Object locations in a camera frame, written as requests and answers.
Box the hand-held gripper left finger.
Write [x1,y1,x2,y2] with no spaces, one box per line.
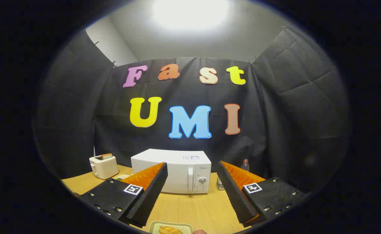
[79,162,169,228]

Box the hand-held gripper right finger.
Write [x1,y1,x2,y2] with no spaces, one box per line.
[216,161,308,228]

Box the white microwave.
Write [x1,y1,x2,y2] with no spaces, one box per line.
[131,149,212,195]

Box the golden bread roll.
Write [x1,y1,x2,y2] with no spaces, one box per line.
[159,226,183,234]

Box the cream square plate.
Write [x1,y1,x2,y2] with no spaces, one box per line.
[149,221,194,234]

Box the white toaster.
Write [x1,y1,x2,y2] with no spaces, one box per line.
[89,155,120,180]

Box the black backdrop cloth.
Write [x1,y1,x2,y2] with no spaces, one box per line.
[34,26,350,195]

